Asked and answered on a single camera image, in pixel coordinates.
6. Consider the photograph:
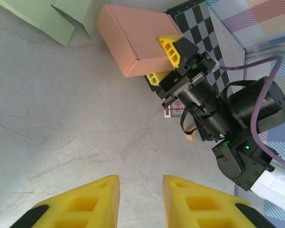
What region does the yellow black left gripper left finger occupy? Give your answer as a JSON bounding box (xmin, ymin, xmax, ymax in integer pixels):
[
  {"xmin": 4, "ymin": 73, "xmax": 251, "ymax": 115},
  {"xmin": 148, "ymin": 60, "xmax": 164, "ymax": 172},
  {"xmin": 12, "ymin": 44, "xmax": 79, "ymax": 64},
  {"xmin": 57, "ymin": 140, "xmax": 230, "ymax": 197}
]
[{"xmin": 10, "ymin": 175, "xmax": 121, "ymax": 228}]

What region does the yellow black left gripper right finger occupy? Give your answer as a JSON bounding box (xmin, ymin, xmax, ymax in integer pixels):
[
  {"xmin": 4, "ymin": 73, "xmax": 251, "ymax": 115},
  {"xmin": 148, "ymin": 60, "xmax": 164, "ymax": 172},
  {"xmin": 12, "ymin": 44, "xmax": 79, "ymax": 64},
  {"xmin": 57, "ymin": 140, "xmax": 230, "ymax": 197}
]
[{"xmin": 162, "ymin": 175, "xmax": 275, "ymax": 228}]

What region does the green paper box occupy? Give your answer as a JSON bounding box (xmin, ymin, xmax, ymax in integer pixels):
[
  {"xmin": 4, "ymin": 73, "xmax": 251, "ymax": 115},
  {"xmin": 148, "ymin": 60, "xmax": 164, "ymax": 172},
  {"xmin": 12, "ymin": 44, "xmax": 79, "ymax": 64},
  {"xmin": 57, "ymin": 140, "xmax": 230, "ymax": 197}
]
[{"xmin": 0, "ymin": 0, "xmax": 98, "ymax": 47}]

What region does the black grey folding chessboard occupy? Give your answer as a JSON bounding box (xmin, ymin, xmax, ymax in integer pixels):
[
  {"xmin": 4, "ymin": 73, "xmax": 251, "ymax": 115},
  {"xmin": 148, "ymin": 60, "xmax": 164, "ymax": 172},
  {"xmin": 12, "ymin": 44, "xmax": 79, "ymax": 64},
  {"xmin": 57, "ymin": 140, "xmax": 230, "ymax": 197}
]
[{"xmin": 167, "ymin": 0, "xmax": 234, "ymax": 97}]

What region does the playing card pack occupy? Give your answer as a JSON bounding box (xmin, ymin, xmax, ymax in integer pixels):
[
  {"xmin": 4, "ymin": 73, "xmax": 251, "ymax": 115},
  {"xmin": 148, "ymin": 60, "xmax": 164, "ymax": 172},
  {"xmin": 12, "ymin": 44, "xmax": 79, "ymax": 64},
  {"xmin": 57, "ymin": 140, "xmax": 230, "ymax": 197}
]
[{"xmin": 161, "ymin": 99, "xmax": 185, "ymax": 119}]

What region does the small yellow wooden block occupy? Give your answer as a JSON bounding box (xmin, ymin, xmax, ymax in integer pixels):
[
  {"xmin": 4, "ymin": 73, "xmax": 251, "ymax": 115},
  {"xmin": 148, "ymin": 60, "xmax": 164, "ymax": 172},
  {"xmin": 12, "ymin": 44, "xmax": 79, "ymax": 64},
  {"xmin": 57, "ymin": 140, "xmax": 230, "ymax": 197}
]
[{"xmin": 184, "ymin": 124, "xmax": 197, "ymax": 142}]

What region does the aluminium side rail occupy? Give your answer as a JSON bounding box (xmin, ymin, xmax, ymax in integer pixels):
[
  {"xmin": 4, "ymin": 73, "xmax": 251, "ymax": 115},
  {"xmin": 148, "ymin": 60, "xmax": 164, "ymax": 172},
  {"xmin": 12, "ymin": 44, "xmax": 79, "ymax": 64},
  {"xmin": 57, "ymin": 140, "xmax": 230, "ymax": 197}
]
[{"xmin": 243, "ymin": 33, "xmax": 285, "ymax": 60}]

